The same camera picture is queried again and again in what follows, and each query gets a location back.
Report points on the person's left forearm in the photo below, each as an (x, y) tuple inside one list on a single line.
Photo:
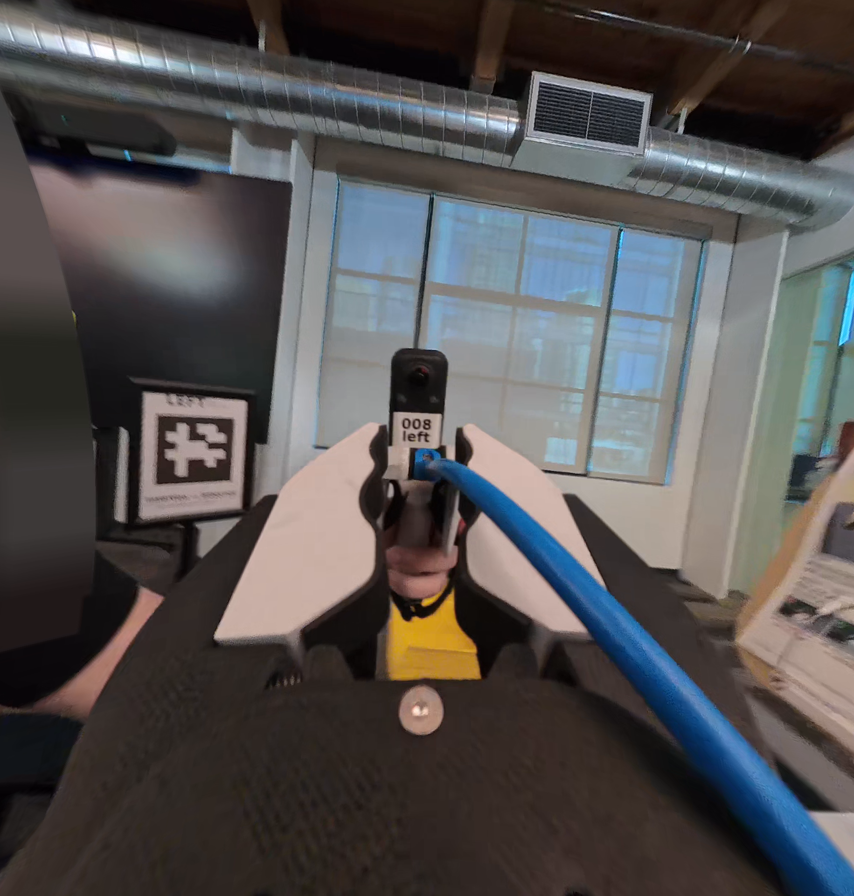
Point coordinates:
[(112, 637)]

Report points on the silver ventilation duct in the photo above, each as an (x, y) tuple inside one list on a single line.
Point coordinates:
[(329, 91)]

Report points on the yellow plastic bin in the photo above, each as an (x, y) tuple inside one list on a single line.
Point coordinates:
[(427, 651)]

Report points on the person's left hand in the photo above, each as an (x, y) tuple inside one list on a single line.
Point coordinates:
[(420, 567)]

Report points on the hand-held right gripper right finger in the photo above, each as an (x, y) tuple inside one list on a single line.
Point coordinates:
[(518, 476)]

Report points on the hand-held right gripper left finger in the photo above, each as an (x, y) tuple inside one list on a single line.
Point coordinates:
[(308, 553)]

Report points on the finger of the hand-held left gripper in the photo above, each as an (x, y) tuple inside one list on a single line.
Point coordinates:
[(401, 465), (451, 521)]

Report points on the printed instruction sheet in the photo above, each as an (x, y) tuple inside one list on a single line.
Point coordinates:
[(818, 595)]

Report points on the large paned window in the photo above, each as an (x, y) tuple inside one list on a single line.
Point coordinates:
[(511, 280)]

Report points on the black white marker sign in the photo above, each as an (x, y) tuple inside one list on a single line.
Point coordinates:
[(192, 448)]

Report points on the large dark wall screen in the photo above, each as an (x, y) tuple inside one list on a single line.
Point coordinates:
[(175, 280)]

